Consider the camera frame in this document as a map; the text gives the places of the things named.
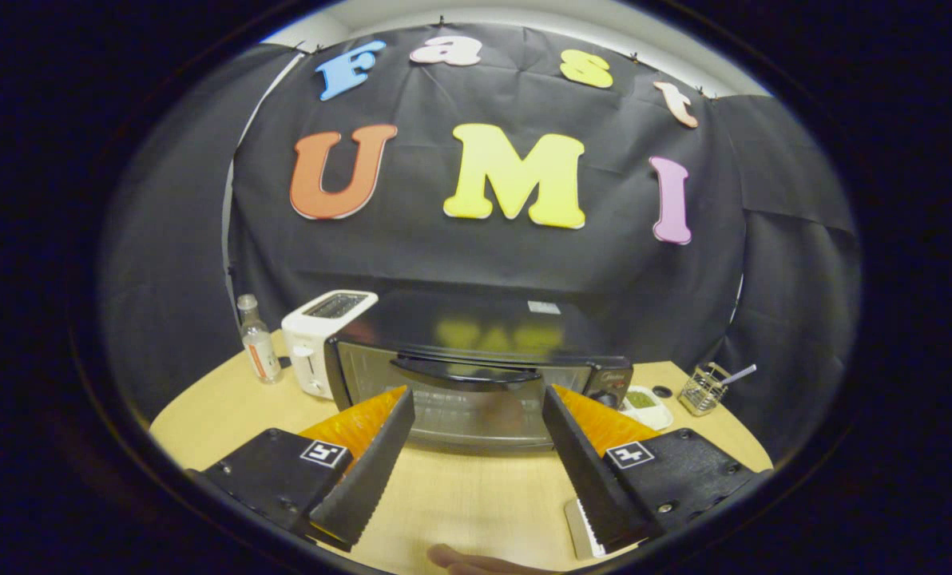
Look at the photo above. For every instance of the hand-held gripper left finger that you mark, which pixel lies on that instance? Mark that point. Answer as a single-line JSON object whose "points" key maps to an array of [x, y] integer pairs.
{"points": [[372, 471]]}

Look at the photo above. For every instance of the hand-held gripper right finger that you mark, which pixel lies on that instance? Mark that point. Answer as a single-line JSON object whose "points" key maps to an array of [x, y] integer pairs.
{"points": [[588, 471]]}

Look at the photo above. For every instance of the black toaster oven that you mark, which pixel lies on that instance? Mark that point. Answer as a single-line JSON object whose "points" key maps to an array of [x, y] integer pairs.
{"points": [[476, 327]]}

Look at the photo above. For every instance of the white bread toaster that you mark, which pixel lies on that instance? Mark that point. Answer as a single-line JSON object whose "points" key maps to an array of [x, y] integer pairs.
{"points": [[312, 343]]}

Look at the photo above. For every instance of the small white rectangular plate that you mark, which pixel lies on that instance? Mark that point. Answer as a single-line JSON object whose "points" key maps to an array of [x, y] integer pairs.
{"points": [[578, 527]]}

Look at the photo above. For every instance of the white divided dish with beans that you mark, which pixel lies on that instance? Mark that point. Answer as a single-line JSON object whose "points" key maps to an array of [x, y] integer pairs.
{"points": [[644, 403]]}

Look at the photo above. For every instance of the small black round lid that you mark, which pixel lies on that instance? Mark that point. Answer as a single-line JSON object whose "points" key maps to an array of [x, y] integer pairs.
{"points": [[662, 391]]}

